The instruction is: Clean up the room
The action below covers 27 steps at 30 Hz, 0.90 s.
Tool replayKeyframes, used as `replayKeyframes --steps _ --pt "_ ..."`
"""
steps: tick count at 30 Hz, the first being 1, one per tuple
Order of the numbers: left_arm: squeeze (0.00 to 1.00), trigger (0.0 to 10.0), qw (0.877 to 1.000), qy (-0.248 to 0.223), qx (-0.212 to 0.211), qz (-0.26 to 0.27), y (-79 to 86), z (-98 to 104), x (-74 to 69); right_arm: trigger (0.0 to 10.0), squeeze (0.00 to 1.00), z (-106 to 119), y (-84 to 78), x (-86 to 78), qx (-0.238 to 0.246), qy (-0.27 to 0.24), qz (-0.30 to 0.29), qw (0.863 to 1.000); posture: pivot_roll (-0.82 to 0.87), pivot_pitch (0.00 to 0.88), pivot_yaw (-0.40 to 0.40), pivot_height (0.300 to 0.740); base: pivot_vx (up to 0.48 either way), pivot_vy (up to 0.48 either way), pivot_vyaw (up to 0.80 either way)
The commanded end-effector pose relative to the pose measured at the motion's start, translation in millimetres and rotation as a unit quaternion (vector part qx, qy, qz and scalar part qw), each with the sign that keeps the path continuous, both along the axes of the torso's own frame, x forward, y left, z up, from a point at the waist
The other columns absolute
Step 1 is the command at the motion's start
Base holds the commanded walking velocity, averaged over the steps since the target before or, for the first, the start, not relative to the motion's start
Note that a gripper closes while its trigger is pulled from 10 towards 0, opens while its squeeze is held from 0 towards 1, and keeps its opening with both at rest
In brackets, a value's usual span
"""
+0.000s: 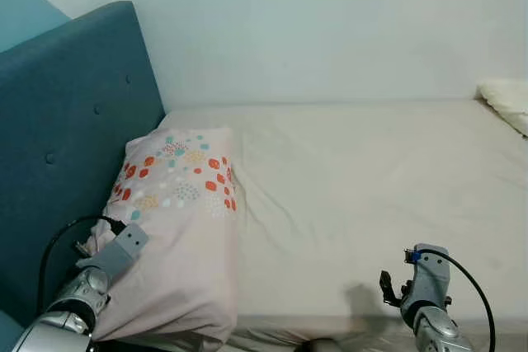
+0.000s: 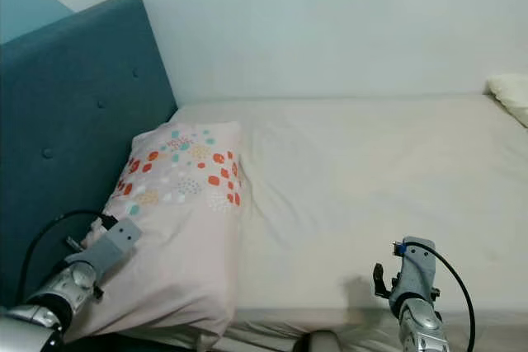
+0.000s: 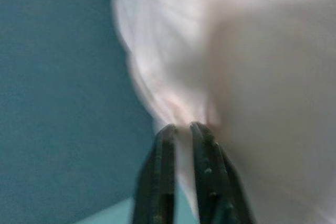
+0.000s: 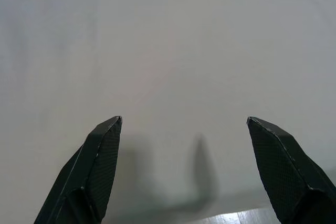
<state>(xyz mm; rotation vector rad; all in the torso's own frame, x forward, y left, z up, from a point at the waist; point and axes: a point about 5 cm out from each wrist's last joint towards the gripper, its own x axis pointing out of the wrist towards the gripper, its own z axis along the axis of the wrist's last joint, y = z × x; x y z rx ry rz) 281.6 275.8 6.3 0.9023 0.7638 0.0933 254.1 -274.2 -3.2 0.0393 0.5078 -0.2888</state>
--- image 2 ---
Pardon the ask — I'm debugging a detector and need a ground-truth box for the teal upholstered bed headboard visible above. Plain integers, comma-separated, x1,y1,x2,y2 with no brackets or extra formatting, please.
0,0,180,313

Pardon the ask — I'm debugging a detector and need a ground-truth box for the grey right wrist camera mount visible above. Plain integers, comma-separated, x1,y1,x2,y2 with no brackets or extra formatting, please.
393,237,439,304

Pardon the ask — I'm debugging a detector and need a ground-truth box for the grey robot leg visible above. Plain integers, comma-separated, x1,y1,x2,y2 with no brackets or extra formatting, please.
304,331,341,352

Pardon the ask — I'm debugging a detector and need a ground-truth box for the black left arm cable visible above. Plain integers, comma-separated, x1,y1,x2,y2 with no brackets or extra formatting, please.
20,209,119,308

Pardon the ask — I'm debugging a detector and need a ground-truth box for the cream cartoon print blanket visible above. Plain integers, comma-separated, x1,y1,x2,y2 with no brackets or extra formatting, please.
485,73,528,129

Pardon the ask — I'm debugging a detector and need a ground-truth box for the pink pillow with coloured dots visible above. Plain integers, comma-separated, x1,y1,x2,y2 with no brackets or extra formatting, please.
62,121,245,345

